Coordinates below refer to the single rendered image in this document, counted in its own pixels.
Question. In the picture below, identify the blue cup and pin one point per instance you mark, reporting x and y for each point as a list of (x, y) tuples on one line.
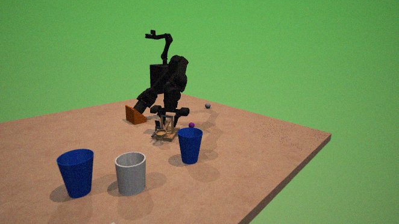
[(190, 141), (76, 168)]

